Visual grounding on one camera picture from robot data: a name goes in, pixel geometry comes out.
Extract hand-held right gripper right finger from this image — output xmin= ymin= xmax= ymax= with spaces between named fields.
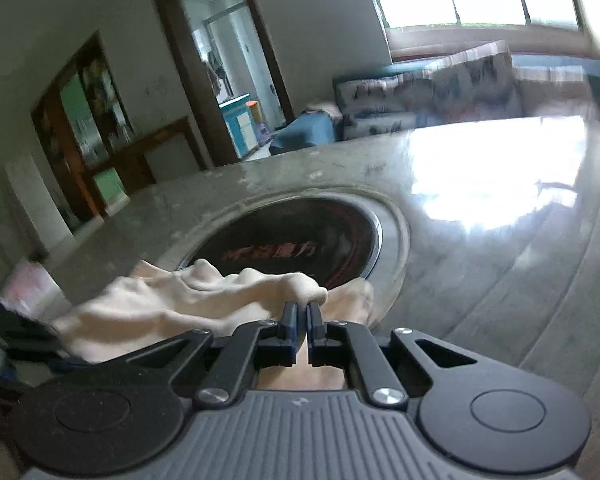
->
xmin=306 ymin=301 xmax=481 ymax=408

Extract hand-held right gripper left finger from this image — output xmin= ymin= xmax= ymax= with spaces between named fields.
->
xmin=125 ymin=301 xmax=301 ymax=408

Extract cream long-sleeve top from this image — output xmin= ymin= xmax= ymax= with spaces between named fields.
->
xmin=50 ymin=259 xmax=376 ymax=391

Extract black round induction cooktop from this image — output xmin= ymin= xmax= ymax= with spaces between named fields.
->
xmin=177 ymin=195 xmax=383 ymax=293

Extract white refrigerator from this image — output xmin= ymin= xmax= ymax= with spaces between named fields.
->
xmin=5 ymin=152 xmax=76 ymax=261

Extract blue quilted cover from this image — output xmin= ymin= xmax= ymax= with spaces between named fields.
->
xmin=270 ymin=112 xmax=337 ymax=156

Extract cyan cabinet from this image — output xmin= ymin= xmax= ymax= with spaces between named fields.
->
xmin=219 ymin=94 xmax=261 ymax=158

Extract dark wooden cabinet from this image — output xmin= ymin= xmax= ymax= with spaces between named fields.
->
xmin=30 ymin=30 xmax=216 ymax=221

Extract beige cloth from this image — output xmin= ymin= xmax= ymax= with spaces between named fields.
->
xmin=300 ymin=100 xmax=343 ymax=121

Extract butterfly print cushion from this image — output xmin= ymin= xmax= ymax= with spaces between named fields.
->
xmin=332 ymin=72 xmax=436 ymax=141
xmin=430 ymin=40 xmax=523 ymax=121

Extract hanging cloth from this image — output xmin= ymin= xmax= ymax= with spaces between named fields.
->
xmin=205 ymin=50 xmax=228 ymax=101

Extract butterfly pattern sofa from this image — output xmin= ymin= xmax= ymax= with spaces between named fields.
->
xmin=332 ymin=55 xmax=600 ymax=126

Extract beige pillow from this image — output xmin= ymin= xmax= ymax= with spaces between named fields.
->
xmin=512 ymin=65 xmax=598 ymax=111

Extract dark wooden door frame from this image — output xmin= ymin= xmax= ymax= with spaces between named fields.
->
xmin=151 ymin=0 xmax=296 ymax=171

